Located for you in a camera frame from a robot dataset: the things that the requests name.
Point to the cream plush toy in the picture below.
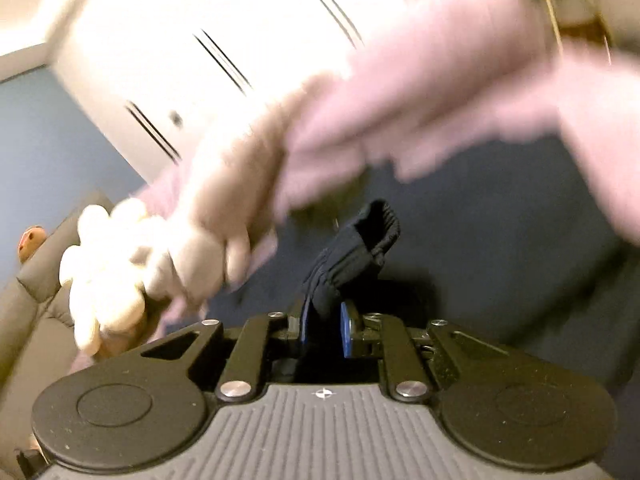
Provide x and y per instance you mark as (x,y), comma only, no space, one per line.
(30,305)

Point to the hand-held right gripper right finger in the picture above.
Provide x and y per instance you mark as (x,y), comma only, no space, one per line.
(345,334)

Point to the gold metal side table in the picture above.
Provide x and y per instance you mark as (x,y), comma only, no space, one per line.
(570,5)

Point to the long pink plush toy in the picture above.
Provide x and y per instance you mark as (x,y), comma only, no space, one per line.
(200,220)

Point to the purple pillow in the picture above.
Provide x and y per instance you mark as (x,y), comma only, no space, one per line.
(430,75)

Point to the white wardrobe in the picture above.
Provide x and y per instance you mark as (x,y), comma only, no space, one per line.
(210,25)

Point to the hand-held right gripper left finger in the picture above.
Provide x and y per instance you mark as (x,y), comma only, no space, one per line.
(303,332)

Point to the navy blue garment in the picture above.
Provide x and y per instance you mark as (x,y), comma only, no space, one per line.
(352,255)

